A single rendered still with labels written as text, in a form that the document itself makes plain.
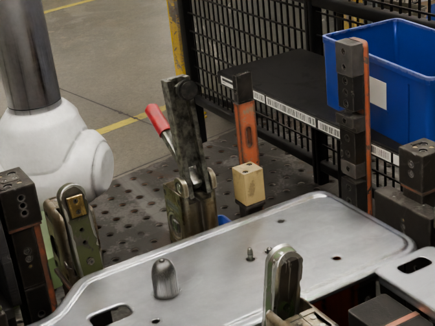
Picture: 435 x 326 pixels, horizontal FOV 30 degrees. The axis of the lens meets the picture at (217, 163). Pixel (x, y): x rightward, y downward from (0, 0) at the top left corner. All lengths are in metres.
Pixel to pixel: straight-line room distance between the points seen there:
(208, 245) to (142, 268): 0.10
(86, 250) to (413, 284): 0.43
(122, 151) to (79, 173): 2.54
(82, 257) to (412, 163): 0.48
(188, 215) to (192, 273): 0.13
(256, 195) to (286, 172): 0.82
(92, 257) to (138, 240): 0.66
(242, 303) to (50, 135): 0.64
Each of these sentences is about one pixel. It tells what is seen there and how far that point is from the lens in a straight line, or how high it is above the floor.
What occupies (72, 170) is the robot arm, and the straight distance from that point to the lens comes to 1.52.
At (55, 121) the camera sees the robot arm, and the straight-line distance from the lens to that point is 1.52.
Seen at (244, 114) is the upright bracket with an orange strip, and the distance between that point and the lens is 1.18.
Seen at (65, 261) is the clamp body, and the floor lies 1.00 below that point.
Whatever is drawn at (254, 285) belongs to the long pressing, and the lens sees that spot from 1.03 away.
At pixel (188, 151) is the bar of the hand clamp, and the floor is 1.11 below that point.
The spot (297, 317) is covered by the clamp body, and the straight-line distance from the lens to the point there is 0.89.
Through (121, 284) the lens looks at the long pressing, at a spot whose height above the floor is 1.00.
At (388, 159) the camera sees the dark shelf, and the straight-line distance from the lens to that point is 1.32.
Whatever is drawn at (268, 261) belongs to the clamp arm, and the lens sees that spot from 0.88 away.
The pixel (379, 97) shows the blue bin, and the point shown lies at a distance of 1.34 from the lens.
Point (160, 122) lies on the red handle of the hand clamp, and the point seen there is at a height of 1.13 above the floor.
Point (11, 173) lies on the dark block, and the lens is 1.16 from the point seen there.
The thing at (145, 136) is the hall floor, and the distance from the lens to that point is 4.20.
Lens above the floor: 1.57
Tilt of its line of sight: 24 degrees down
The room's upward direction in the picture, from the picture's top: 6 degrees counter-clockwise
